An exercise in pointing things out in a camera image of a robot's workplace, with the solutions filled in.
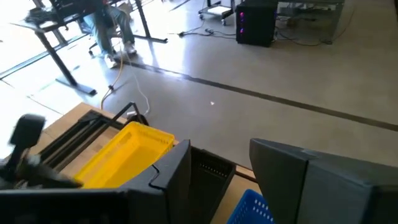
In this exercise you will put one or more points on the black plastic basket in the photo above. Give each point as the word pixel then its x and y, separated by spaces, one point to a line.
pixel 208 183

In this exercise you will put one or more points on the white wheeled cart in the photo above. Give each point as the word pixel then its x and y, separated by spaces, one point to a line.
pixel 217 11

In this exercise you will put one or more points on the person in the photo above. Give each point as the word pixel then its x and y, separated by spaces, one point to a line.
pixel 102 28

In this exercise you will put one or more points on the black aluminium rig frame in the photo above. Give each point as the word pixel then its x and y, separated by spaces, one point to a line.
pixel 77 133

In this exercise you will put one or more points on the white power adapter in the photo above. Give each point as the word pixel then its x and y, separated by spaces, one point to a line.
pixel 132 113

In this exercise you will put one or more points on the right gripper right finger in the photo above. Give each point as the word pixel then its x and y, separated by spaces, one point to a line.
pixel 326 193

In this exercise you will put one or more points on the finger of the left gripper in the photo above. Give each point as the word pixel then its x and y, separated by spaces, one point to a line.
pixel 59 180
pixel 28 130

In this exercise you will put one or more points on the yellow plastic basket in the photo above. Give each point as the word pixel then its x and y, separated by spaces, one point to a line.
pixel 124 158

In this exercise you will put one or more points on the blue plastic basket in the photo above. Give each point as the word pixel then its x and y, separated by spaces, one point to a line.
pixel 253 210

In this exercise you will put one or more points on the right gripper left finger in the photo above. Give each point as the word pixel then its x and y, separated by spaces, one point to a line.
pixel 93 207

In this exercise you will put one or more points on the black computer tower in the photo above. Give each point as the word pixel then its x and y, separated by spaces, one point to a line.
pixel 256 25

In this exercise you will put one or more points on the black desk with foot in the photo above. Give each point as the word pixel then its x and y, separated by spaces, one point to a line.
pixel 59 62

